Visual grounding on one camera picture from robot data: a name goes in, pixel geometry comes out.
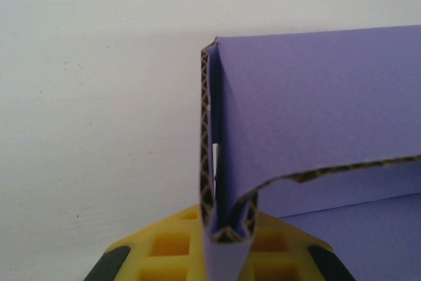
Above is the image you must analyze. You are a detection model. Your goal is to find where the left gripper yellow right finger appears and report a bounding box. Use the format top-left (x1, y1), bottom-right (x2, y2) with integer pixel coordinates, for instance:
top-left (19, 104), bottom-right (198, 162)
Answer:
top-left (239, 210), bottom-right (357, 281)

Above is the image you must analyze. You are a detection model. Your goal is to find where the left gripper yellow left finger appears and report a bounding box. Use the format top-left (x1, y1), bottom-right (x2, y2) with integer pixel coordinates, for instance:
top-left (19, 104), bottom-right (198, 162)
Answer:
top-left (84, 203), bottom-right (209, 281)

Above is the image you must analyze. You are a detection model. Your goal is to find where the purple cardboard box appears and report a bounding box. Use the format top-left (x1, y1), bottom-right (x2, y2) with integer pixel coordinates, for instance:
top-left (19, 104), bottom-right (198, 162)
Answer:
top-left (196, 24), bottom-right (421, 281)

